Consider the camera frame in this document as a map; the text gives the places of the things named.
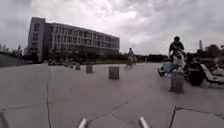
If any row of stone bollards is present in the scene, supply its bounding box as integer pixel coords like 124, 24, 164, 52
63, 60, 185, 94

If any person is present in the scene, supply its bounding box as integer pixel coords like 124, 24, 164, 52
168, 35, 186, 64
125, 47, 136, 69

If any large grey multi-storey building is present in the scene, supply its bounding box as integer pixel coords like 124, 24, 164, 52
26, 16, 121, 63

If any robot's own part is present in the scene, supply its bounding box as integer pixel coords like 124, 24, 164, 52
77, 117, 89, 128
138, 116, 151, 128

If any row of dark trees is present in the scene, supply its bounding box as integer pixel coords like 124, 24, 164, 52
185, 44, 224, 63

